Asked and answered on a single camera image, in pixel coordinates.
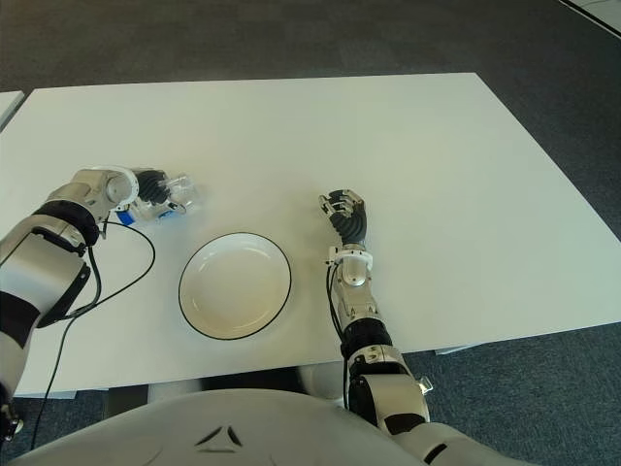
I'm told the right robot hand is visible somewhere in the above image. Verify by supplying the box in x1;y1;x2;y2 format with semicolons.
318;188;369;246

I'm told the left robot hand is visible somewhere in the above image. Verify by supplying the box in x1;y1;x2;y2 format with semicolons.
128;167;188;224

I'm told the clear bottle with blue cap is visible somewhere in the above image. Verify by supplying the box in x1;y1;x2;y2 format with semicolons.
115;173;203;227

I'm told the white plate with black rim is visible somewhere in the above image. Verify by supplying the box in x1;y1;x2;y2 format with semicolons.
178;232;294;340

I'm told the white table leg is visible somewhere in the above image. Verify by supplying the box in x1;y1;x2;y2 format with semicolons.
298;364;350;402

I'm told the neighbouring white table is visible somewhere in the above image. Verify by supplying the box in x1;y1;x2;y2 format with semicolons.
0;89;25;132

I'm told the grey robot torso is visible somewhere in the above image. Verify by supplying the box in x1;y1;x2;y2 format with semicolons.
9;387;621;466

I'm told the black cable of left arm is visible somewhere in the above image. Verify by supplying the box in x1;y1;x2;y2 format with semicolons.
28;220;157;452

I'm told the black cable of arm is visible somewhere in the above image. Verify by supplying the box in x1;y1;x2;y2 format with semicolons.
325;261;353;409
28;220;157;452

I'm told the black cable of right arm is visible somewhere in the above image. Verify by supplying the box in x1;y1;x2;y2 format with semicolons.
325;261;353;409

